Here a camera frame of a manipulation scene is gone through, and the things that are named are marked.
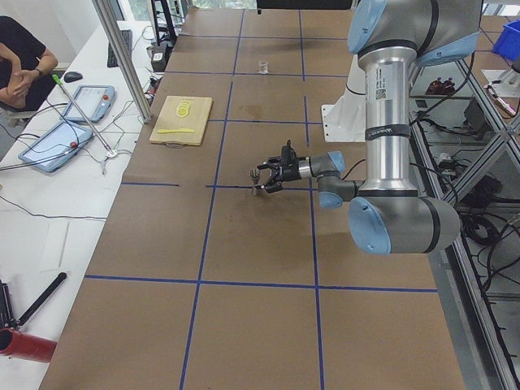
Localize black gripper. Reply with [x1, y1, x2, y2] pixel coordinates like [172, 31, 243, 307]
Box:
[254, 156, 301, 193]

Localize steel double jigger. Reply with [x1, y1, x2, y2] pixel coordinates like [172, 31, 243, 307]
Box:
[249, 168, 261, 196]

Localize small glass measuring cup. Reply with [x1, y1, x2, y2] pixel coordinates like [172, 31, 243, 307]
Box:
[258, 60, 269, 75]

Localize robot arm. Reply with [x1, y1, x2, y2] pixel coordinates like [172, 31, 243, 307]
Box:
[263, 1, 482, 254]

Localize yellow plastic knife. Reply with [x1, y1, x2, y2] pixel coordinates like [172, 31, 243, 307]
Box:
[157, 128, 195, 134]

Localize wooden cutting board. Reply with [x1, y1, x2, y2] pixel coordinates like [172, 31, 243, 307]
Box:
[149, 95, 213, 146]

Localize black box device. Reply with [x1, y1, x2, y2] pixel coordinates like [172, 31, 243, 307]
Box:
[150, 42, 167, 72]

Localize far blue teach pendant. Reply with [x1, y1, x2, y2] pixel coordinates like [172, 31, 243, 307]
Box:
[63, 84, 115, 124]

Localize blue teach pendant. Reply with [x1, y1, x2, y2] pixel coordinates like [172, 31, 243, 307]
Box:
[18, 121, 93, 173]
[63, 84, 115, 124]

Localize black keyboard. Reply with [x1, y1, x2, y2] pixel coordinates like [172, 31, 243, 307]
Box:
[106, 28, 134, 68]

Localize near blue teach pendant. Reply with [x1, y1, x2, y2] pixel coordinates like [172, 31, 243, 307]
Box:
[18, 121, 93, 173]

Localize black computer mouse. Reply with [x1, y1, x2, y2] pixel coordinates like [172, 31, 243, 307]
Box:
[63, 71, 84, 83]

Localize blue plastic bin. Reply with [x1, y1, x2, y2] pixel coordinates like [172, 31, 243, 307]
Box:
[492, 19, 520, 61]

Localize seated man black shirt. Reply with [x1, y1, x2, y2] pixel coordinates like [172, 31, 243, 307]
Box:
[1, 15, 59, 112]

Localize red cylinder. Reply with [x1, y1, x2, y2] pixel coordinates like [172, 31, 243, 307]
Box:
[1, 328, 57, 363]

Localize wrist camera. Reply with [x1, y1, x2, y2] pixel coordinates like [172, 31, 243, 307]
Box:
[280, 140, 298, 166]

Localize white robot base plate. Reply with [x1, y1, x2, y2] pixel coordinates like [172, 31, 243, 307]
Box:
[322, 54, 366, 142]

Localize green handled reach stick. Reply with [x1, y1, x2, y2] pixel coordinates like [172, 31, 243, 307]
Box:
[52, 74, 118, 158]

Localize aluminium frame post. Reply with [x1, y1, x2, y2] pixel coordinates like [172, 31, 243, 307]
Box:
[92, 0, 151, 124]

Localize black handle tool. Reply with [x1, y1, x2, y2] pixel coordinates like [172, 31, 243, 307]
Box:
[16, 272, 67, 327]

